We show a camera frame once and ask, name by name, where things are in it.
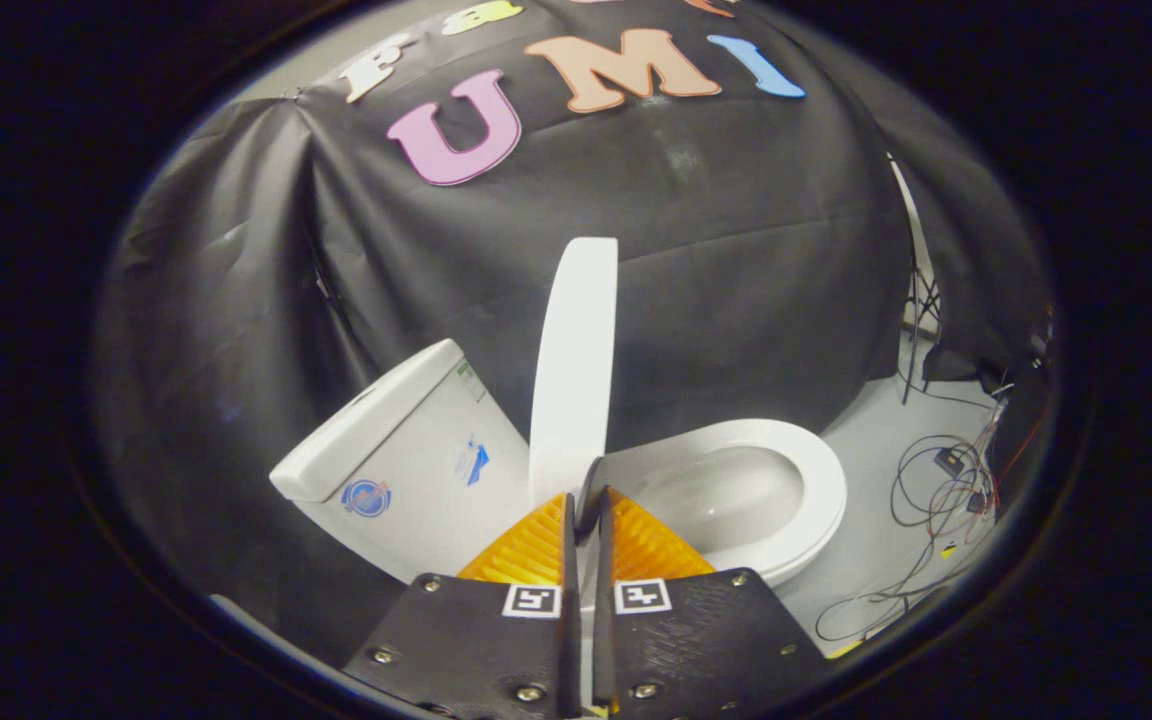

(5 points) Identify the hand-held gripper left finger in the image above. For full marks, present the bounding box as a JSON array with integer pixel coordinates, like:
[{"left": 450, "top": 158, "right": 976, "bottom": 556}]
[{"left": 341, "top": 490, "right": 582, "bottom": 719}]

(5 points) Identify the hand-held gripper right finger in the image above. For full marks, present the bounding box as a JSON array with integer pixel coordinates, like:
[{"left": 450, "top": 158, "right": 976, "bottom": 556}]
[{"left": 591, "top": 486, "right": 830, "bottom": 719}]

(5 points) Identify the black lid handle tab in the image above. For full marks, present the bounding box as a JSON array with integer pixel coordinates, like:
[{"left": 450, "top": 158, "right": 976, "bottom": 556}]
[{"left": 576, "top": 456, "right": 607, "bottom": 536}]

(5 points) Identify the white toilet lid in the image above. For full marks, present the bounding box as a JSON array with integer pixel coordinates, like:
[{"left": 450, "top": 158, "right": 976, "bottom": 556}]
[{"left": 528, "top": 237, "right": 619, "bottom": 511}]

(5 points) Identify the white ceramic toilet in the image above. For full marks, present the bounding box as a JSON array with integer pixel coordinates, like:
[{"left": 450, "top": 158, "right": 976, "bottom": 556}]
[{"left": 269, "top": 338, "right": 849, "bottom": 591}]

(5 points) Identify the white toilet seat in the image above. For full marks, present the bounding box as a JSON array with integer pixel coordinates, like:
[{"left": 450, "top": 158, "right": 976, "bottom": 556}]
[{"left": 601, "top": 418, "right": 849, "bottom": 589}]

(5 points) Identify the black backdrop cloth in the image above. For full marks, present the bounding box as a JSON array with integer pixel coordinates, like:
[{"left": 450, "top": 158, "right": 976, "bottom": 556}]
[{"left": 96, "top": 0, "right": 1052, "bottom": 641}]

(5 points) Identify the black tripod light stand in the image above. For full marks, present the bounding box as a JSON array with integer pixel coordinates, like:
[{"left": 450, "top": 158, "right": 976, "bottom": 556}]
[{"left": 891, "top": 160, "right": 942, "bottom": 406}]

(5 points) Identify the tangle of floor cables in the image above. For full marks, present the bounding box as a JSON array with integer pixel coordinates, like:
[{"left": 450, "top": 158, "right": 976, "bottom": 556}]
[{"left": 891, "top": 395, "right": 1015, "bottom": 549}]

